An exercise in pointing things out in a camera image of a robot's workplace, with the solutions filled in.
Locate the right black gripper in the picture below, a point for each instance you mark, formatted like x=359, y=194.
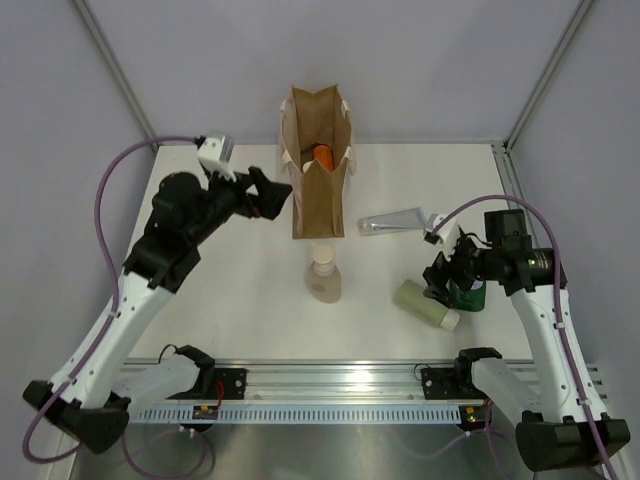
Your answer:
x=435, y=277

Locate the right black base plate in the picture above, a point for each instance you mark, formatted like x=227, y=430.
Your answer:
x=441, y=384

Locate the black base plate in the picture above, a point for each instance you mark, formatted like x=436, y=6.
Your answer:
x=229, y=382
x=441, y=384

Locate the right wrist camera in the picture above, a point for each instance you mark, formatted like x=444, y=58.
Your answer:
x=442, y=233

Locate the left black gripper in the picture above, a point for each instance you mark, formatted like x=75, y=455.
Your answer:
x=271, y=195

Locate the silver squeeze tube clear cap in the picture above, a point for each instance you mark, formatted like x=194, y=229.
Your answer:
x=394, y=222

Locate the left aluminium frame post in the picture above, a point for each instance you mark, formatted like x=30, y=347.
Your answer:
x=98, y=38

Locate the pale green bottle white cap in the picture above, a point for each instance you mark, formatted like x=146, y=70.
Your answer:
x=410, y=298

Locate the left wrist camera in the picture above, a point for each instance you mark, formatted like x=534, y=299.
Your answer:
x=214, y=152

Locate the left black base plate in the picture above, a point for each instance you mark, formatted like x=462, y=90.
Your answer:
x=229, y=382

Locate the beige pump dispenser bottle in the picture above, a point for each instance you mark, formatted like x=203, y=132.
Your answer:
x=323, y=277

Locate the pale green bottle beige cap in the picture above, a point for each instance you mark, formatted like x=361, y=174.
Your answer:
x=306, y=166

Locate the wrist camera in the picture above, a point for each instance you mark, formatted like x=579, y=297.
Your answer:
x=214, y=152
x=442, y=233

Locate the slotted white cable duct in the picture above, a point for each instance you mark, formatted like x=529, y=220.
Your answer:
x=232, y=414

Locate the aluminium mounting rail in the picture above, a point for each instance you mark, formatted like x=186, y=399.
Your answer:
x=282, y=382

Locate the orange spray bottle blue top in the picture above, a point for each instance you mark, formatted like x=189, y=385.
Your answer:
x=322, y=153

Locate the brown canvas tote bag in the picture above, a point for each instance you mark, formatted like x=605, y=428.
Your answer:
x=308, y=119

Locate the aluminium frame post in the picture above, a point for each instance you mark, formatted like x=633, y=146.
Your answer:
x=560, y=52
x=98, y=38

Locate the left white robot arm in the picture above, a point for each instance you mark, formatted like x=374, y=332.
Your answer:
x=85, y=399

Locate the green dish soap bottle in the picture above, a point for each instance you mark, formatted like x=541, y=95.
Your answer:
x=472, y=300

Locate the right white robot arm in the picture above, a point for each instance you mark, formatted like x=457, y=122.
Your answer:
x=564, y=423

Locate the right aluminium frame post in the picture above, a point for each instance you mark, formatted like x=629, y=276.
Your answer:
x=560, y=52

